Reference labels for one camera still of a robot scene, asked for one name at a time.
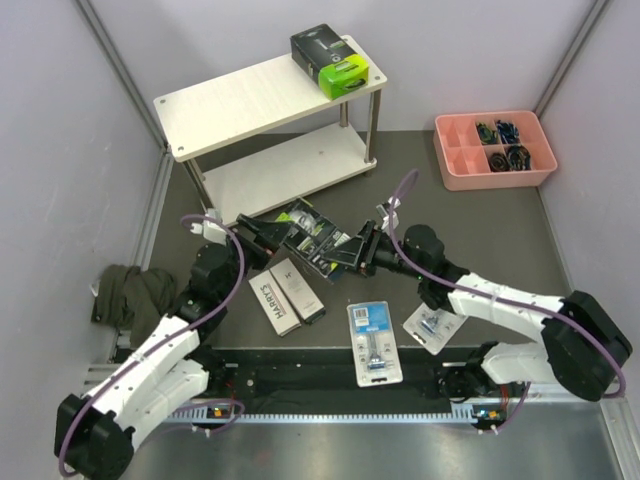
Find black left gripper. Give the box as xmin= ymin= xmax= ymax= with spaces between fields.
xmin=218 ymin=215 xmax=293 ymax=302

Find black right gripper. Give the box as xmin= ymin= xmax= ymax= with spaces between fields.
xmin=323 ymin=221 xmax=426 ymax=281

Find black green exfoliating razor box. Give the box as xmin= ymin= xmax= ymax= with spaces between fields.
xmin=275 ymin=198 xmax=350 ymax=282

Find black green Gillette razor box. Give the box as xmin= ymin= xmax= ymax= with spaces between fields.
xmin=290 ymin=23 xmax=369 ymax=100

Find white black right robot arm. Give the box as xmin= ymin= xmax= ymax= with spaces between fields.
xmin=323 ymin=221 xmax=633 ymax=402

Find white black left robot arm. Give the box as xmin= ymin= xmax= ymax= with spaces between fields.
xmin=54 ymin=214 xmax=294 ymax=479

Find white two-tier shelf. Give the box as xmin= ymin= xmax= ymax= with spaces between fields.
xmin=154 ymin=54 xmax=388 ymax=225

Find white H razor box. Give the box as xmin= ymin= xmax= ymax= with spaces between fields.
xmin=270 ymin=259 xmax=326 ymax=325

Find white Harry's razor box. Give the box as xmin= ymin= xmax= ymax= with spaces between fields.
xmin=249 ymin=271 xmax=301 ymax=337

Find blue tilted razor blister pack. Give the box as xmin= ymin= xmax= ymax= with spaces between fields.
xmin=402 ymin=303 xmax=468 ymax=356

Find blue Gillette razor blister pack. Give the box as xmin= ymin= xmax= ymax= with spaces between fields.
xmin=346 ymin=301 xmax=403 ymax=388

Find pink divided organizer bin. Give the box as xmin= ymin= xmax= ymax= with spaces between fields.
xmin=434 ymin=110 xmax=558 ymax=191

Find dark green cloth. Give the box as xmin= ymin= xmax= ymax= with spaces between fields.
xmin=90 ymin=264 xmax=177 ymax=332

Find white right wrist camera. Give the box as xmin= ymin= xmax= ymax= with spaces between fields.
xmin=376 ymin=198 xmax=401 ymax=233

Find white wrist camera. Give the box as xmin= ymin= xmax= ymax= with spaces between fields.
xmin=186 ymin=208 xmax=228 ymax=245
xmin=376 ymin=198 xmax=401 ymax=233

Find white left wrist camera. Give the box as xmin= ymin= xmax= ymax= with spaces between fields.
xmin=186 ymin=208 xmax=228 ymax=245

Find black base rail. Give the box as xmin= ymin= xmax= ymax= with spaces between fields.
xmin=190 ymin=345 xmax=500 ymax=400

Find blue green hair ties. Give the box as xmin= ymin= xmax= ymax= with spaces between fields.
xmin=474 ymin=121 xmax=500 ymax=145

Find black patterned hair ties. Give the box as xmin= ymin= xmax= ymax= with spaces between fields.
xmin=505 ymin=144 xmax=533 ymax=172

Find grey slotted cable duct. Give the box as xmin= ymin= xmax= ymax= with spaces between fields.
xmin=164 ymin=402 xmax=511 ymax=425

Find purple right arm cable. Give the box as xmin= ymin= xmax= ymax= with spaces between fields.
xmin=385 ymin=168 xmax=629 ymax=399

